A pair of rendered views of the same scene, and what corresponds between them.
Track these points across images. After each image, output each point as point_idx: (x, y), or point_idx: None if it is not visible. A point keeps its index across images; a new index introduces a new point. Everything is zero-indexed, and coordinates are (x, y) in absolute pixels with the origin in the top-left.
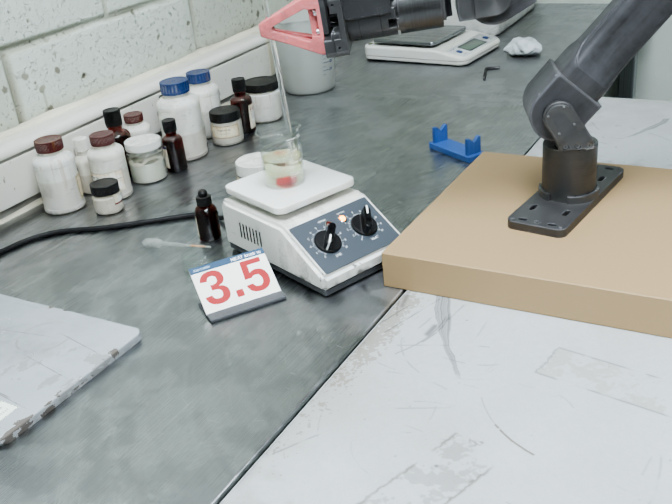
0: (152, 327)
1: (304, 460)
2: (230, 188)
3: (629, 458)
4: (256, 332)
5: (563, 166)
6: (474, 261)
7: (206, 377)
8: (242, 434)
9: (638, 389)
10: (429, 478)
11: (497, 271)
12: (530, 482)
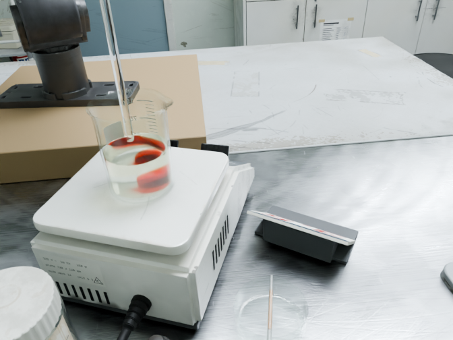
0: (418, 278)
1: (403, 124)
2: (191, 230)
3: (293, 72)
4: (335, 197)
5: (82, 59)
6: (193, 101)
7: (412, 191)
8: (423, 148)
9: (247, 77)
10: (361, 96)
11: (200, 92)
12: (331, 81)
